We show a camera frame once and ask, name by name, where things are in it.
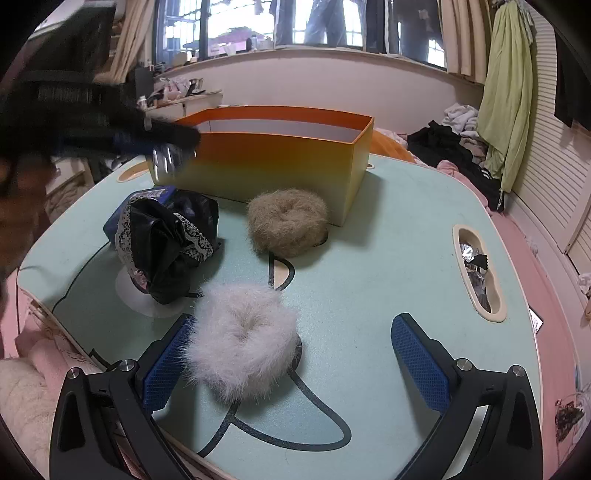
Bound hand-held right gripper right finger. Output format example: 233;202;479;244
390;313;543;480

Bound cream curtain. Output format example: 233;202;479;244
438;0;495;86
108;0;158;86

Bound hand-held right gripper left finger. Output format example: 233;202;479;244
50;314;199;480

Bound brown fluffy scrunchie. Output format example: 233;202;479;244
247;187;329;257

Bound white fluffy scrunchie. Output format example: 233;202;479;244
185;281;301;402

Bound black clothes pile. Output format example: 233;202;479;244
406;121;506;210

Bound orange pillow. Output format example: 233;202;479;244
369;129;416;162

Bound white fluffy blanket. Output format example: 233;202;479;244
0;355;61;472

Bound black hanging garment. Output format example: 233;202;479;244
554;28;591;132

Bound blue tin box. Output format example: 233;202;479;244
104;186;178;241

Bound light green cartoon desktop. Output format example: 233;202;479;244
18;152;543;472

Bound hanging blue jeans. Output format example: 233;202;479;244
305;0;365;47

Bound white side desk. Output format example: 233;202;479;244
143;90;225;121

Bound black monitor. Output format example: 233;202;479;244
135;67;155;97

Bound white clothes pile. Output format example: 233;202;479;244
442;104;485;158

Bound orange cardboard box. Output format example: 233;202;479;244
147;106;375;227

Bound dark hanging trousers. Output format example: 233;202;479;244
397;0;446;63

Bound light green hanging garment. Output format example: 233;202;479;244
477;2;536;193

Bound black striped hanging trousers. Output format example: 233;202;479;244
367;0;394;54

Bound black lace-trimmed cloth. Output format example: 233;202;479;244
115;189;225;305

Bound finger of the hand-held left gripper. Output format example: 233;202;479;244
106;116;202;155

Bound foil wrappers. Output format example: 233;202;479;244
462;244;492;310

